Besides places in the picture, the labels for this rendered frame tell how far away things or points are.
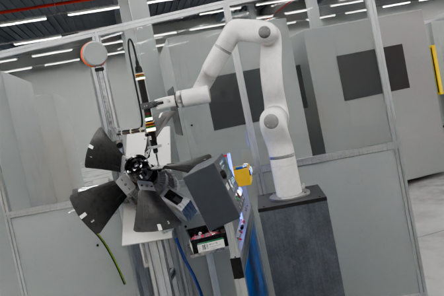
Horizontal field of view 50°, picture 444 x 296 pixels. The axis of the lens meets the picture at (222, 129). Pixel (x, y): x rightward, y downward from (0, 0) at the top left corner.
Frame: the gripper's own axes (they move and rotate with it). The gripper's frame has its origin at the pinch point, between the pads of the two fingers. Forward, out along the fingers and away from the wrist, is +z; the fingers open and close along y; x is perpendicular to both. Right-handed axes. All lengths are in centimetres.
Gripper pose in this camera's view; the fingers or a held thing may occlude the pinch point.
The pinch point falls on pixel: (146, 106)
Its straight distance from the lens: 236.6
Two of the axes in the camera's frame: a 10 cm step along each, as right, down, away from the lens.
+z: -9.8, 1.8, 1.2
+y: 1.0, -0.7, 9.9
